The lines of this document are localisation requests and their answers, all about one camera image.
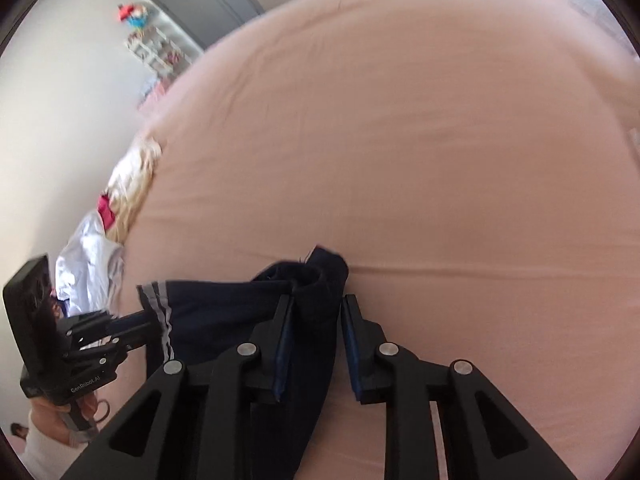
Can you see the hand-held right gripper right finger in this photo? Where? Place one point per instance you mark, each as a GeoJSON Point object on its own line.
{"type": "Point", "coordinates": [352, 355]}

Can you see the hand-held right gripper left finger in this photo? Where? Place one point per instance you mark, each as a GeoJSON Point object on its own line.
{"type": "Point", "coordinates": [282, 350]}

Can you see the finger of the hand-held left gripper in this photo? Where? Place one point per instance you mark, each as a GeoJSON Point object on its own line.
{"type": "Point", "coordinates": [90, 324]}
{"type": "Point", "coordinates": [132, 330]}

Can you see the navy garment with white stripes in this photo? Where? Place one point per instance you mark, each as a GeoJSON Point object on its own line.
{"type": "Point", "coordinates": [225, 310]}

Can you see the person's left hand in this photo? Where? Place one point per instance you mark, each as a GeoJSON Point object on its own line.
{"type": "Point", "coordinates": [47, 417]}

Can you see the light blue shirt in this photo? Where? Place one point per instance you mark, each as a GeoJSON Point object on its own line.
{"type": "Point", "coordinates": [85, 265]}

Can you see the hot pink garment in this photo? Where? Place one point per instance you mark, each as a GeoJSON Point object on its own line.
{"type": "Point", "coordinates": [105, 212]}

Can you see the cream garment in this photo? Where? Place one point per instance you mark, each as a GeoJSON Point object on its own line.
{"type": "Point", "coordinates": [135, 175]}

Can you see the bed with pink sheet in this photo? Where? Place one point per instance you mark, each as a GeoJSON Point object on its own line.
{"type": "Point", "coordinates": [425, 160]}

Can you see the pink wrapped bouquet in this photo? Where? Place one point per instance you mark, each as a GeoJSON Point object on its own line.
{"type": "Point", "coordinates": [155, 92]}

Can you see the white shelf rack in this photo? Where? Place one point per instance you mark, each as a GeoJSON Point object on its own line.
{"type": "Point", "coordinates": [155, 50]}

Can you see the red and blue plush toy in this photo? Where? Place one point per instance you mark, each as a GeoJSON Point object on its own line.
{"type": "Point", "coordinates": [132, 15]}

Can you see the pale pink pillow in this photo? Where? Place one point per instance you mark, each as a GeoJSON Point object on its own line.
{"type": "Point", "coordinates": [595, 5]}

